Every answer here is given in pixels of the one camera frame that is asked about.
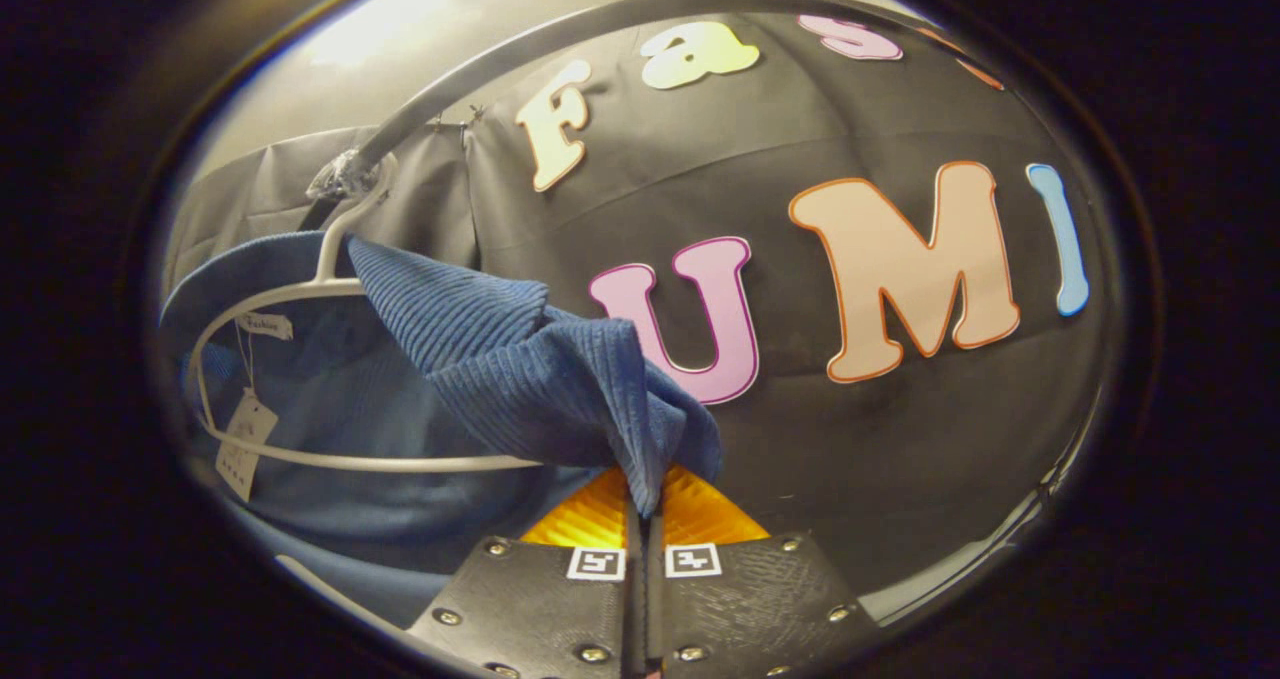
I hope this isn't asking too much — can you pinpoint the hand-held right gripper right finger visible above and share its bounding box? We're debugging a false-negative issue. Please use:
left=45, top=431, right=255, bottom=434
left=645, top=464, right=883, bottom=679

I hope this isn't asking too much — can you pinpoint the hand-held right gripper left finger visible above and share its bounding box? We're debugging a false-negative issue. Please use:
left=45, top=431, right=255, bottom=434
left=405, top=466, right=646, bottom=679

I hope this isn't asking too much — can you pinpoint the blue corduroy shirt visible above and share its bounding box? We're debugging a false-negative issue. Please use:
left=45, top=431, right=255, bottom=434
left=160, top=231, right=723, bottom=630

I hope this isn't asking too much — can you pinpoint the white plastic hanger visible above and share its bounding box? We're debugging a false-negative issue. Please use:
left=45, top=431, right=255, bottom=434
left=185, top=154, right=546, bottom=476

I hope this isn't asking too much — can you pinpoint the black clothes rack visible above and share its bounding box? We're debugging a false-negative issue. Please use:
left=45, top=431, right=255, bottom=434
left=298, top=0, right=1011, bottom=232

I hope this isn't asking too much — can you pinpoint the black backdrop cloth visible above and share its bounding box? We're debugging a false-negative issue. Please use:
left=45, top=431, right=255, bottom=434
left=165, top=9, right=1111, bottom=600

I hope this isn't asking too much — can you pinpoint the white paper hang tag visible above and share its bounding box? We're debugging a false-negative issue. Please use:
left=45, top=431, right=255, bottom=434
left=214, top=389, right=280, bottom=504

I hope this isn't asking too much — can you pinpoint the clear tape wrap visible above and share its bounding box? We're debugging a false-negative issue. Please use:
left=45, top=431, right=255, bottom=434
left=306, top=147, right=379, bottom=202

